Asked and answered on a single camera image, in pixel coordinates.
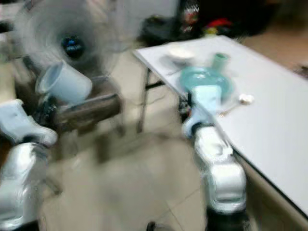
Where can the pale white cup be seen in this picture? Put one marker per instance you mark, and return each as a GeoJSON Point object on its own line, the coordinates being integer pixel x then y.
{"type": "Point", "coordinates": [65, 84]}

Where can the green plate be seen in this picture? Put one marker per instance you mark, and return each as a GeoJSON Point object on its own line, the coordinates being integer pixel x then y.
{"type": "Point", "coordinates": [202, 78]}

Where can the black table leg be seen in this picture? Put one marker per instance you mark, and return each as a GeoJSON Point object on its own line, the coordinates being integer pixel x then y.
{"type": "Point", "coordinates": [144, 96]}

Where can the thin pale utensil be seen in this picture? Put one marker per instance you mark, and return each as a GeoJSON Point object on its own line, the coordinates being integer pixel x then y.
{"type": "Point", "coordinates": [228, 110]}

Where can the brown stool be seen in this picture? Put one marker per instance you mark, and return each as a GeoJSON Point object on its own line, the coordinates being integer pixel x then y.
{"type": "Point", "coordinates": [96, 108]}

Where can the white deep bowl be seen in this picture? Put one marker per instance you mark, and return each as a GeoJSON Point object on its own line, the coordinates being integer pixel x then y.
{"type": "Point", "coordinates": [180, 54]}

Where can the green mug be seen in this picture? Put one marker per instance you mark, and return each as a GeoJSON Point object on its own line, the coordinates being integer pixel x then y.
{"type": "Point", "coordinates": [220, 61]}

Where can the small white object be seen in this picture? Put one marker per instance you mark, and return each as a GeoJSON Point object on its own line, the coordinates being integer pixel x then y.
{"type": "Point", "coordinates": [247, 99]}

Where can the grey standing fan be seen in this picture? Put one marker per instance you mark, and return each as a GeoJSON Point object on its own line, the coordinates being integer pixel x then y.
{"type": "Point", "coordinates": [74, 48]}

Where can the black round side table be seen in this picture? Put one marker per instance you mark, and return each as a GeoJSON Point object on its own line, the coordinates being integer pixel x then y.
{"type": "Point", "coordinates": [156, 33]}

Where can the yellow toy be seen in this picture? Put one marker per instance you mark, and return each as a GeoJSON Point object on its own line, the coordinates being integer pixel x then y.
{"type": "Point", "coordinates": [211, 32]}

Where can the red dark snack packet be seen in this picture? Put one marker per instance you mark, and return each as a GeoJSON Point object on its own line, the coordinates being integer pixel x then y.
{"type": "Point", "coordinates": [190, 17]}

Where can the red toy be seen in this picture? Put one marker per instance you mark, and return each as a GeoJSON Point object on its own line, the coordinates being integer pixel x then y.
{"type": "Point", "coordinates": [219, 22]}

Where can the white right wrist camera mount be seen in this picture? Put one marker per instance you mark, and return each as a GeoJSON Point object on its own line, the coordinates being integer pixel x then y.
{"type": "Point", "coordinates": [207, 101]}

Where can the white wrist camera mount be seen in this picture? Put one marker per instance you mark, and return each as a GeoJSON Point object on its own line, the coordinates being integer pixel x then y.
{"type": "Point", "coordinates": [207, 101]}
{"type": "Point", "coordinates": [21, 122]}

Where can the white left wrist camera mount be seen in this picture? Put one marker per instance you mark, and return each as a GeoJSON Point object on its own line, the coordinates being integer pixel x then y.
{"type": "Point", "coordinates": [21, 122]}

